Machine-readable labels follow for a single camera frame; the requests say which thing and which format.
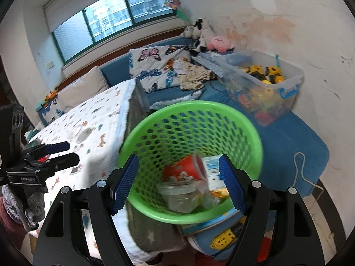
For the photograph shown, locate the red snack container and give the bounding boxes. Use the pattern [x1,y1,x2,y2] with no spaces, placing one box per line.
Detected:
[162,155,207,185]

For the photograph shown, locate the pile of plastic toys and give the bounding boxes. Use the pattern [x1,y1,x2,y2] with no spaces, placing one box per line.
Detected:
[230,65,294,125]

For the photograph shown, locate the clear plastic container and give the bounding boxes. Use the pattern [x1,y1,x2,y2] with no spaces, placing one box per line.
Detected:
[158,182,201,214]

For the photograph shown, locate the green plastic basket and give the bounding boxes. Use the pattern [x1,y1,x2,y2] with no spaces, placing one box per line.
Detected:
[118,101,263,225]

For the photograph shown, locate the clear round plastic lid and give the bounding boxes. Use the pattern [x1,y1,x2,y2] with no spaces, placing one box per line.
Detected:
[68,126,90,145]

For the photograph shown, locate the large butterfly print pillow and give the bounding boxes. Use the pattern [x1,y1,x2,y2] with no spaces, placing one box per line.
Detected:
[129,45,192,93]

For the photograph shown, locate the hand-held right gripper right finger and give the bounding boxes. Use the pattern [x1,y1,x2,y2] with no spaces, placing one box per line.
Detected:
[218,155,325,266]

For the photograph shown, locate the pink round plush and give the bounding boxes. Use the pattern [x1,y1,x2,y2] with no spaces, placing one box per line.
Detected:
[208,35,234,53]

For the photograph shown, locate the colourful wall stickers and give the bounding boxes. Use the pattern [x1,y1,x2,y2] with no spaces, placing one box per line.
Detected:
[162,0,192,24]

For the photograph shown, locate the blue cushioned seat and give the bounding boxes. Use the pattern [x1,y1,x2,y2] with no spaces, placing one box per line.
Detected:
[100,37,330,200]

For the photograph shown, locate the blue white book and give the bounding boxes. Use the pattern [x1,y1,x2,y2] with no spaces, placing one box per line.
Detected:
[177,209,242,237]

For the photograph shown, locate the white grey cloth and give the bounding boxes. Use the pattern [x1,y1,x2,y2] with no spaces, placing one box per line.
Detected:
[150,90,207,110]

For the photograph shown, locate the green framed window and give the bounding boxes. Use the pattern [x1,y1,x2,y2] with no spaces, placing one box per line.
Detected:
[44,0,174,64]

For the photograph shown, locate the clear plastic storage bin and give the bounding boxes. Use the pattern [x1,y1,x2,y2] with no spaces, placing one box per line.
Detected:
[220,49,305,128]

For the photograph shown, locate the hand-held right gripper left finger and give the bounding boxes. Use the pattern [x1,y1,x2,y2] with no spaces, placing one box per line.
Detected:
[33,154,139,266]

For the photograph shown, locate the yellow snack wrapper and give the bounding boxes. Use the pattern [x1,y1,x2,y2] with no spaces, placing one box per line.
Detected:
[209,188,229,198]

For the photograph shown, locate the grey striped cloth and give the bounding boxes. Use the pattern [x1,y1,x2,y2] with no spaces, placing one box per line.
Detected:
[191,52,225,78]

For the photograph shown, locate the person's left hand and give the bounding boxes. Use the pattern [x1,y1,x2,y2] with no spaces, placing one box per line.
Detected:
[1,184,46,231]

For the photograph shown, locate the white blue milk carton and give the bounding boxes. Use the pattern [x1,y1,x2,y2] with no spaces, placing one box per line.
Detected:
[202,155,231,190]

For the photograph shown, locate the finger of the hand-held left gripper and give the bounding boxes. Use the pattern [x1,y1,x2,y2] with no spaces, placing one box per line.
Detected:
[33,152,80,172]
[19,141,70,160]

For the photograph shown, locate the small butterfly print pillow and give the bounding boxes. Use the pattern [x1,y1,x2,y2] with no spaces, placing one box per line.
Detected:
[39,105,64,125]

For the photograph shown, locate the beige pillow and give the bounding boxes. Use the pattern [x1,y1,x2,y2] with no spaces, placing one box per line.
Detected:
[57,66,109,108]

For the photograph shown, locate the yellow toy vehicle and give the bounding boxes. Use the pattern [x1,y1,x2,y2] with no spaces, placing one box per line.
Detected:
[209,229,237,250]

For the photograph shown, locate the black white cow plush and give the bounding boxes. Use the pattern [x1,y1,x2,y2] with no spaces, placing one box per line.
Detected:
[180,18,214,56]

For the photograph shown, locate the beige patterned clothes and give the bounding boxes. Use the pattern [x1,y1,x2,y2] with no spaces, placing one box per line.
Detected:
[173,59,215,90]

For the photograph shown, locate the white cord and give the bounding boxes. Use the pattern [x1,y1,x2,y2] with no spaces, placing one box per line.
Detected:
[293,152,336,236]

